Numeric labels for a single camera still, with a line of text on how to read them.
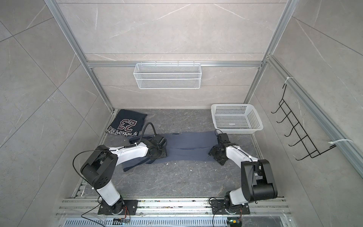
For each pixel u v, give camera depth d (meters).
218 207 0.73
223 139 0.74
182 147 0.98
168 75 1.01
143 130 0.72
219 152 0.67
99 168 0.47
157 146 0.73
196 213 0.73
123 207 0.69
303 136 0.64
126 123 1.07
